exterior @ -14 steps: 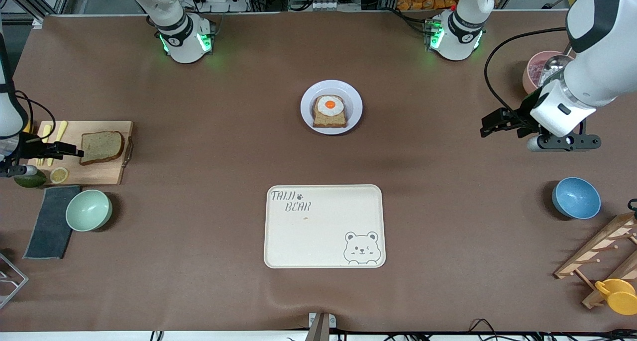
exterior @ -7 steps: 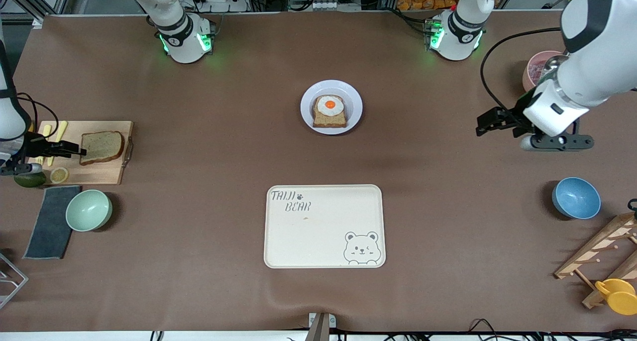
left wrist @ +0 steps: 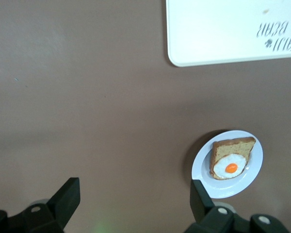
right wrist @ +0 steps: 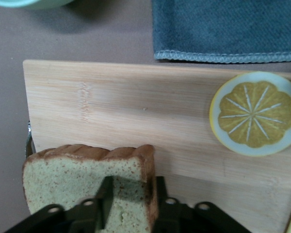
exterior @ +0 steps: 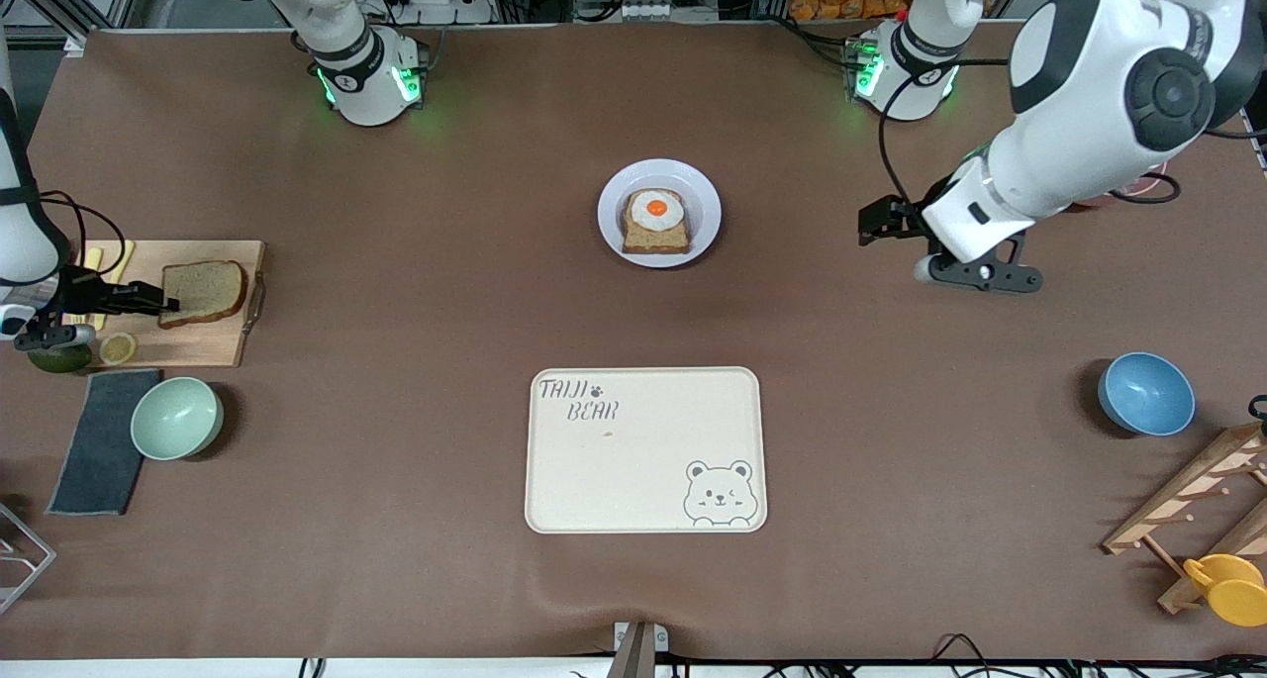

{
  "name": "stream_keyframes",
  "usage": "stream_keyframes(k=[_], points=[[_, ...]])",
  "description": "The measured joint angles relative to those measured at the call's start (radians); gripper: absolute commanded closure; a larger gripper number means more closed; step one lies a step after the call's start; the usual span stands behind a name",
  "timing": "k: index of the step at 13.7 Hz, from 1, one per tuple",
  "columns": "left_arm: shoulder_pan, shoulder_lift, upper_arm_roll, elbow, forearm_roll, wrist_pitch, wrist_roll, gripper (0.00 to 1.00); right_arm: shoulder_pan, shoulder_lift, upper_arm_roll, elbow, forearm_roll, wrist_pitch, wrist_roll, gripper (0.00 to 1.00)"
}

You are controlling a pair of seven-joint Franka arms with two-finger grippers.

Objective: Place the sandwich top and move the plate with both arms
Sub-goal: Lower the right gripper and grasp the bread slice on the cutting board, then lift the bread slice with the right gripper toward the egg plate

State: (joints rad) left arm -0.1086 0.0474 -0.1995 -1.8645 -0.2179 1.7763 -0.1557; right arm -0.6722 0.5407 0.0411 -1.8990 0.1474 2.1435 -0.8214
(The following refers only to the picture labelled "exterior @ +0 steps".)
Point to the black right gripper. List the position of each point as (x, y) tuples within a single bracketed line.
[(87, 295)]

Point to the yellow plastic knife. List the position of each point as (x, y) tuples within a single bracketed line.
[(126, 254)]

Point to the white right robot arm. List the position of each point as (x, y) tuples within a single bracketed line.
[(361, 94)]

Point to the green avocado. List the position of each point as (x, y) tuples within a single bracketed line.
[(59, 361)]

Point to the toast slice with dark crust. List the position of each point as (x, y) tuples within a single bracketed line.
[(653, 242)]

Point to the large brown bread slice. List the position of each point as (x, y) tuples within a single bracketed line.
[(208, 292)]

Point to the fried egg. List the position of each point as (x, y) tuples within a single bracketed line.
[(643, 221)]

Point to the aluminium frame profile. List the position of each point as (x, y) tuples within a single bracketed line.
[(75, 43)]

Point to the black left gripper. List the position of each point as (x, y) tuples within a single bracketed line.
[(899, 215)]

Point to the yellow plastic fork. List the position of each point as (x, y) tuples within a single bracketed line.
[(93, 259)]

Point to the long white power strip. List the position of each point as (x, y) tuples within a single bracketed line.
[(653, 11)]

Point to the blue bowl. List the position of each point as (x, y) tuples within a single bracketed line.
[(1146, 394)]

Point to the dark grey cloth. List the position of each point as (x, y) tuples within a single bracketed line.
[(99, 460)]

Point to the wooden cutting board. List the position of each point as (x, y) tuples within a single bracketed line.
[(198, 346)]

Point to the pink bowl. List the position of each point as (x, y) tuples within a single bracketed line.
[(1094, 203)]

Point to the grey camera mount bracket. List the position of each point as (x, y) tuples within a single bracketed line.
[(638, 648)]

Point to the lavender round plate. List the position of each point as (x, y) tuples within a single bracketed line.
[(698, 188)]

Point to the lemon slice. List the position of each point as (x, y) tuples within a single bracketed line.
[(117, 348)]

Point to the mint green bowl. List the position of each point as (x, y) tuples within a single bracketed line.
[(176, 419)]

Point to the wooden rack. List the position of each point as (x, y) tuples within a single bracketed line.
[(1183, 495)]

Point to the cream tray with bear print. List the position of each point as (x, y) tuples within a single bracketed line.
[(633, 460)]

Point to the yellow cup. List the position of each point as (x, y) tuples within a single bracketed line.
[(1232, 589)]

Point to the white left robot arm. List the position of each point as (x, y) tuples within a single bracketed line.
[(1079, 114)]

